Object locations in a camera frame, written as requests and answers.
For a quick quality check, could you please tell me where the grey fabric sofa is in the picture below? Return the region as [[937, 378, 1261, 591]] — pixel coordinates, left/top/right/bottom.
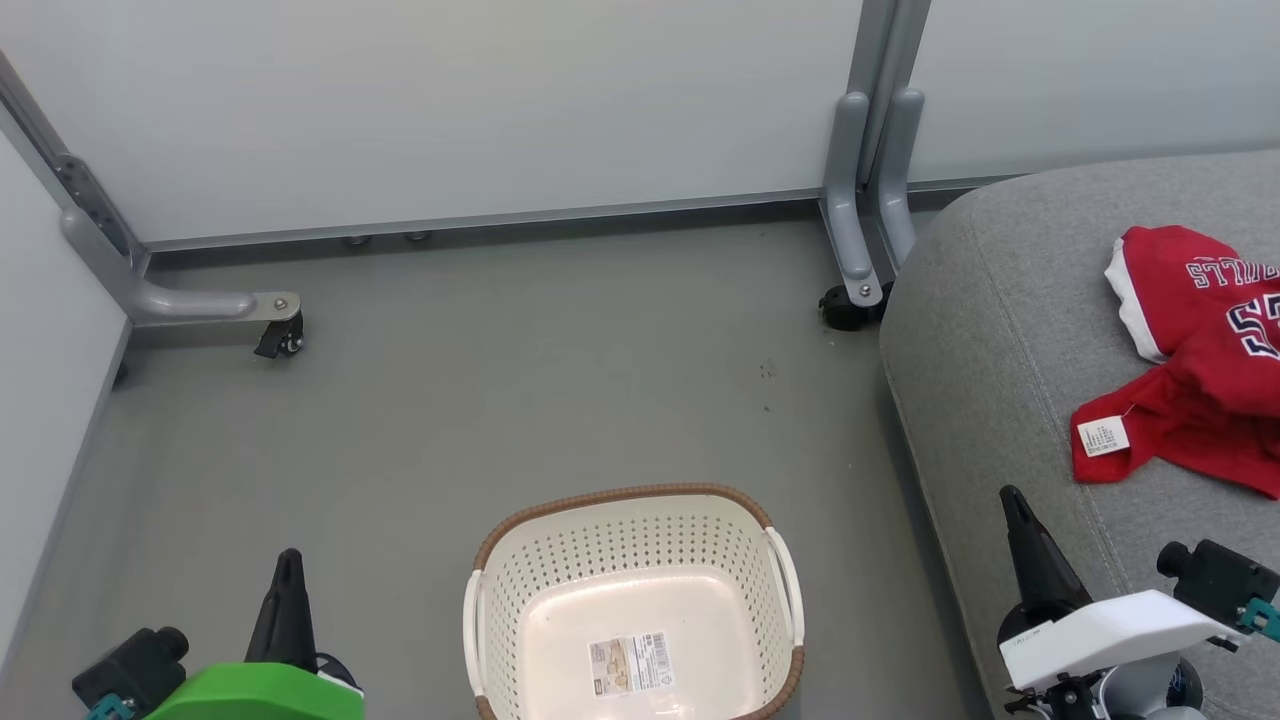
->
[[879, 149, 1280, 720]]

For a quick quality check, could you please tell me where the grey metal partition leg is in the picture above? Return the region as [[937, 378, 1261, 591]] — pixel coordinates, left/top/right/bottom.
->
[[819, 91, 887, 309], [877, 87, 927, 267]]

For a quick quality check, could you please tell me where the red sports jersey white trim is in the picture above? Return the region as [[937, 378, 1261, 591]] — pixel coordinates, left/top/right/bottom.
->
[[1069, 355, 1280, 501], [1104, 224, 1280, 421]]

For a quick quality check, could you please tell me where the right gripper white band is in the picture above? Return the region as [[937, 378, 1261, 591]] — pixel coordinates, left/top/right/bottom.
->
[[997, 485, 1248, 694]]

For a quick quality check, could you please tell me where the cream perforated basket brown rim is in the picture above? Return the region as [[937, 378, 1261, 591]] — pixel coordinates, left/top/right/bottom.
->
[[461, 483, 807, 720]]

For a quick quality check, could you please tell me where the large black caster wheel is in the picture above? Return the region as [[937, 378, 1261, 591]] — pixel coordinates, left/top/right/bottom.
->
[[817, 282, 887, 333]]

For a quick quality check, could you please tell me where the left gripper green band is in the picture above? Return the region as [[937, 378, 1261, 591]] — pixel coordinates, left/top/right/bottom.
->
[[144, 547, 367, 720]]

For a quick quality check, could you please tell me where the small black caster wheel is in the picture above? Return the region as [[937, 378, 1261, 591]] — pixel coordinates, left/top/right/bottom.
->
[[253, 311, 305, 360]]

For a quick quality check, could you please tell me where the long grey metal partition foot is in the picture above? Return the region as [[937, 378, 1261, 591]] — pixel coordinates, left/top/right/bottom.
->
[[0, 54, 302, 328]]

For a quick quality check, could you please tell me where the paper barcode sticker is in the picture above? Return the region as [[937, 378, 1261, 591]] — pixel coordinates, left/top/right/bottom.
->
[[587, 629, 677, 697]]

